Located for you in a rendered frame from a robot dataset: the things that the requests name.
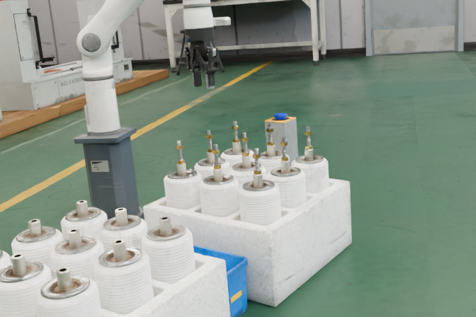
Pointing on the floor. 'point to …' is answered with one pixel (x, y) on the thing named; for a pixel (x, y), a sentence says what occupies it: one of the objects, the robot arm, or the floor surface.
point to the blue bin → (236, 262)
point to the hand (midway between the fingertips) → (203, 82)
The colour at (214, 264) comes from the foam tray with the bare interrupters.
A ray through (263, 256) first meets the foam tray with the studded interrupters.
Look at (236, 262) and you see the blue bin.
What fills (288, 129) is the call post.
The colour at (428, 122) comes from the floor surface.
